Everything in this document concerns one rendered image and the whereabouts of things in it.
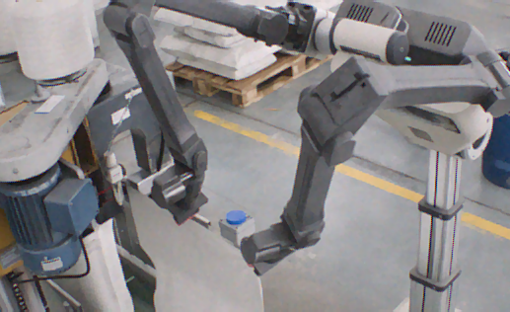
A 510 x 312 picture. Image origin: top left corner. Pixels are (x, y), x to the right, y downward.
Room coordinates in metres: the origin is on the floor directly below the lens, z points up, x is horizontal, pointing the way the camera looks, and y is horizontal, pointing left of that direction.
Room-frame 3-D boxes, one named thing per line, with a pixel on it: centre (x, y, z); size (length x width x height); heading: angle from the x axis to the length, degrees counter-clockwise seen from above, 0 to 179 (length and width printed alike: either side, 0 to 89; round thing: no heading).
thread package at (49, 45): (1.36, 0.40, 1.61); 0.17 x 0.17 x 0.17
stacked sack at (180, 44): (4.75, 0.25, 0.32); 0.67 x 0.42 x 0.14; 137
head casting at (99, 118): (1.71, 0.42, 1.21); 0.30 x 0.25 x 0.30; 43
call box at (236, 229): (1.70, 0.08, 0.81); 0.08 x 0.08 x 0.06; 43
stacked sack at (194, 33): (4.59, 0.15, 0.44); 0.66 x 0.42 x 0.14; 37
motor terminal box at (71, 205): (1.22, 0.41, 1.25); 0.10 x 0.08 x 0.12; 158
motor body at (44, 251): (1.25, 0.50, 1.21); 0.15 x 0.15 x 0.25
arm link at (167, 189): (1.32, 0.18, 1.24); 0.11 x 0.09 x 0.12; 131
